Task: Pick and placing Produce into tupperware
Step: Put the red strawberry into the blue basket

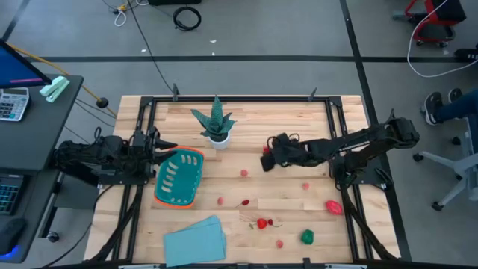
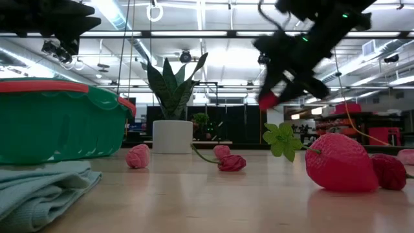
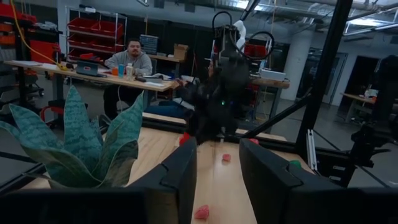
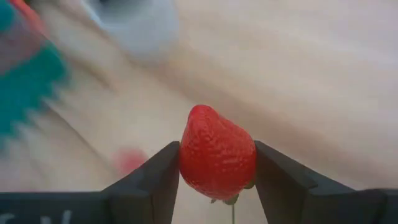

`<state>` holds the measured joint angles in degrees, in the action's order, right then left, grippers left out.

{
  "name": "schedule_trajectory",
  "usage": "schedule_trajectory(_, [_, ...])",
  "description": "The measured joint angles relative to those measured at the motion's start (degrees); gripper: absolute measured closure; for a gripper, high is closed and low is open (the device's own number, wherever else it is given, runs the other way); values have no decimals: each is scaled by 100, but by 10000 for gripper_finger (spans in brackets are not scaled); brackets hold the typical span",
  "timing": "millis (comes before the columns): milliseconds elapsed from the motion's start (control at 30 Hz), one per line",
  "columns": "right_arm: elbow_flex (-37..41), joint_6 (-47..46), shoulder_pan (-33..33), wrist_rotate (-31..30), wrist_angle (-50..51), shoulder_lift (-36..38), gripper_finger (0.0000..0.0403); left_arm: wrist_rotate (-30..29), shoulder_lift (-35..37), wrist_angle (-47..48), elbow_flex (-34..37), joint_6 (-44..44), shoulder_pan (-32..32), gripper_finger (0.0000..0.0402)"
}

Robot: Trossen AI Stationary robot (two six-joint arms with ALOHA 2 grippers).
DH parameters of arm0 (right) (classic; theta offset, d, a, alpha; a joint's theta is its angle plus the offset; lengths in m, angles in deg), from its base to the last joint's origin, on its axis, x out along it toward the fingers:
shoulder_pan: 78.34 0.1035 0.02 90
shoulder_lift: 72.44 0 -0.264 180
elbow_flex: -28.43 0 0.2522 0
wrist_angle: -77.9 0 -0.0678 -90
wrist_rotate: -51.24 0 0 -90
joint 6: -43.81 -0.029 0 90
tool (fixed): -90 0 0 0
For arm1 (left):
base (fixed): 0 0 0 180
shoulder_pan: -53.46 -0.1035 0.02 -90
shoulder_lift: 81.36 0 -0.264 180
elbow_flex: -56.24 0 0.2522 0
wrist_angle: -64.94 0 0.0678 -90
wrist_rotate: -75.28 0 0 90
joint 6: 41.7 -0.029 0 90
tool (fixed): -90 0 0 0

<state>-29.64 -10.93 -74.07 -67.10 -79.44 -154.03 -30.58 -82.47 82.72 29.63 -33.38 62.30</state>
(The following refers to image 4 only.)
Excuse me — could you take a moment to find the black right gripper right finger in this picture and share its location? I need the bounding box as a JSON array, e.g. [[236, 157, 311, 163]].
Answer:
[[254, 139, 388, 224]]

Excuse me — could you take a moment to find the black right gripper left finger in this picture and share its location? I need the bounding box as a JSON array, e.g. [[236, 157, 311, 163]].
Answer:
[[101, 141, 181, 224]]

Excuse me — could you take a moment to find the red toy strawberry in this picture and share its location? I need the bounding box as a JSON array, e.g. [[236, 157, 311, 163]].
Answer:
[[178, 104, 257, 206]]

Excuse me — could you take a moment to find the pink toy produce piece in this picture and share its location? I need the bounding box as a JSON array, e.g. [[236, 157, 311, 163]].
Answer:
[[112, 147, 149, 175]]

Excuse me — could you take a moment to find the pale grey-blue container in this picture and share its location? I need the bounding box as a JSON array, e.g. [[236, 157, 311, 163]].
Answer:
[[81, 0, 182, 62]]

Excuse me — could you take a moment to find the teal colander with orange rim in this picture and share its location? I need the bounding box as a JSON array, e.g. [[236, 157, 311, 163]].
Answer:
[[0, 0, 68, 135]]

